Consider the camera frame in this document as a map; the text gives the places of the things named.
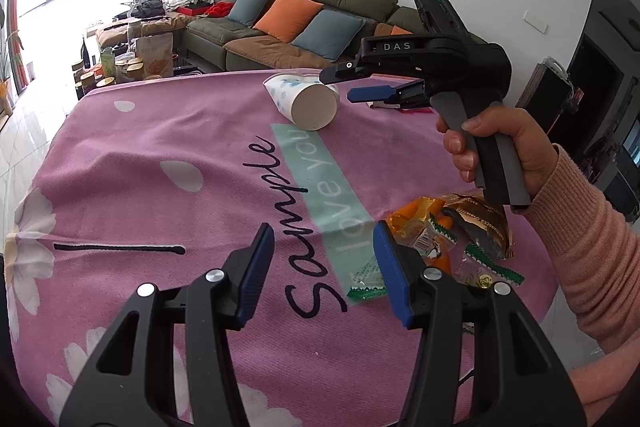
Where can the red cloth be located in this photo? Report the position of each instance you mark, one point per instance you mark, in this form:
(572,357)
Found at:
(220,9)

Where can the brown ottoman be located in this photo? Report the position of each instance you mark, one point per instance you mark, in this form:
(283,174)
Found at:
(160,27)

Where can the blue-dotted paper cup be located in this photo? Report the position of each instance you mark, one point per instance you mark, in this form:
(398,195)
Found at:
(300,94)

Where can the orange snack packet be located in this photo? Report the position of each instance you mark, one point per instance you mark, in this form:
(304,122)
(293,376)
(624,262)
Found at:
(415,219)

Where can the person's right forearm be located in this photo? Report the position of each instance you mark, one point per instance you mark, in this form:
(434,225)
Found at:
(590,257)

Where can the cluster of food jars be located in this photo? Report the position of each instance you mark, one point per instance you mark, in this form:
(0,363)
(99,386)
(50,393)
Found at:
(125,72)

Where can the green clear snack wrapper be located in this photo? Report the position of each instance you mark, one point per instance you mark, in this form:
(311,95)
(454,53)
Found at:
(367,282)

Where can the orange peel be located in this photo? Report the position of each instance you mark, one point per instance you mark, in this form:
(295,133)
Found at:
(440,263)
(444,223)

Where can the orange cushion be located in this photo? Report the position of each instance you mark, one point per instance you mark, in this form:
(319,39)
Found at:
(400,30)
(287,17)

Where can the grey orange curtain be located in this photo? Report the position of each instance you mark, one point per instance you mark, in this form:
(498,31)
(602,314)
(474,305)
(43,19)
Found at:
(20,32)

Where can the pink printed blanket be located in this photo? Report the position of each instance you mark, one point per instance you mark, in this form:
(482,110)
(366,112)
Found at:
(175,132)

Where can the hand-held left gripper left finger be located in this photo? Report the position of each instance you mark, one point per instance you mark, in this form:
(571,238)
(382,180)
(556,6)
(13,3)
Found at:
(255,277)

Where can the blue cushion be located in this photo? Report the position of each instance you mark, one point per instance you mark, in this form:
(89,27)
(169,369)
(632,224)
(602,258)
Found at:
(250,4)
(327,34)

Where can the red flat box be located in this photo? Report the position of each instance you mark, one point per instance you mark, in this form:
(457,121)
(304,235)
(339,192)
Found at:
(192,11)

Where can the person's right hand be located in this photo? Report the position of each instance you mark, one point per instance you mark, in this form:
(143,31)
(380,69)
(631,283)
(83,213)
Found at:
(525,142)

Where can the gold foil wrapper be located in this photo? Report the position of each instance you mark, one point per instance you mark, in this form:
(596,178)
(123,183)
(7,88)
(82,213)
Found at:
(470,214)

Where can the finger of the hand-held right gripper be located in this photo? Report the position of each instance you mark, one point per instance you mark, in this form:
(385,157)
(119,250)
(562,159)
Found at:
(348,67)
(370,93)

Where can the yellow-seal green snack wrapper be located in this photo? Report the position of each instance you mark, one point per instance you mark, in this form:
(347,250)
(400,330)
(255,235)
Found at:
(482,274)

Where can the black bag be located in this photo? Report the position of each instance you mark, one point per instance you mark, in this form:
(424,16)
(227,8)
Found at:
(149,9)

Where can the dark wine bottle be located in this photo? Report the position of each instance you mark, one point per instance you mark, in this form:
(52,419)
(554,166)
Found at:
(85,52)

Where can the beige snack bag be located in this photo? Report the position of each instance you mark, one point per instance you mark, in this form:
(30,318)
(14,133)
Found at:
(155,54)

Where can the dark wooden furniture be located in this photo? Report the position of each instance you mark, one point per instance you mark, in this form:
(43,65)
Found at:
(547,102)

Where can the green packet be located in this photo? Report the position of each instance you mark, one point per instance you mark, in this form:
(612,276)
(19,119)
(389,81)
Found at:
(108,63)

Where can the black coffee table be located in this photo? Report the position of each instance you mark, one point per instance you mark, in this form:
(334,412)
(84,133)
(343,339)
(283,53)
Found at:
(185,62)

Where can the white wall switch plate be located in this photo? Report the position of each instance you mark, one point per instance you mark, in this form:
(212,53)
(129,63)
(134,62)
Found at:
(535,21)

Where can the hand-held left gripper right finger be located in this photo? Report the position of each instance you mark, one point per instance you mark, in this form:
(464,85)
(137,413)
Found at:
(392,277)

